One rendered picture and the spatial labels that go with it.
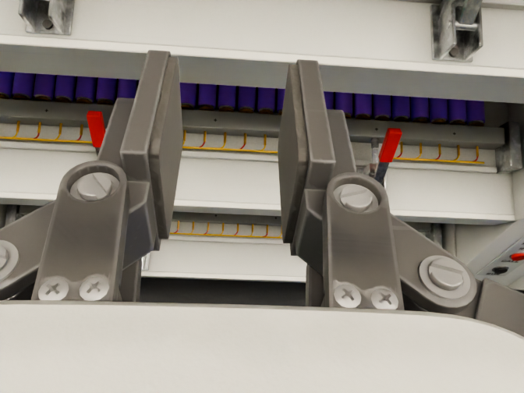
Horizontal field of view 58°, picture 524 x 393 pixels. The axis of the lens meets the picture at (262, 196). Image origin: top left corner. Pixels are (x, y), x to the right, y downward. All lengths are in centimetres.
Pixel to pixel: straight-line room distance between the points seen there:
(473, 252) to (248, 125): 33
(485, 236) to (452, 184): 11
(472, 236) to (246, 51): 42
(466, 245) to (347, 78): 37
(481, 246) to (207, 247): 35
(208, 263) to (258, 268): 7
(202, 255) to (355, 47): 41
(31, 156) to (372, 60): 35
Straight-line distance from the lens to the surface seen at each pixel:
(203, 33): 33
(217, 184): 49
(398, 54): 35
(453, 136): 53
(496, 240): 61
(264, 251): 67
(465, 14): 35
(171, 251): 67
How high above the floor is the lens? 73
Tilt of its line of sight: 59 degrees down
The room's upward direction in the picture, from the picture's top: 9 degrees clockwise
